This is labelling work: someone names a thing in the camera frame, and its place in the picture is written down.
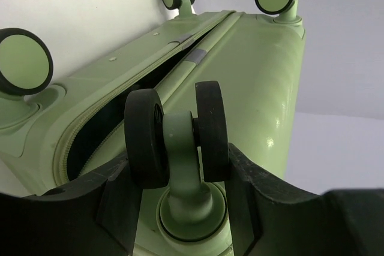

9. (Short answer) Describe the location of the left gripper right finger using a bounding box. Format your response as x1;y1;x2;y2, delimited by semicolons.
225;145;383;255

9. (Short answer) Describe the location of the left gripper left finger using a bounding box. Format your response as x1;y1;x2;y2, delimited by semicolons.
1;155;142;255

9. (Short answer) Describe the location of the green hard-shell suitcase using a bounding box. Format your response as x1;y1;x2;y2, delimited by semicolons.
1;0;305;255

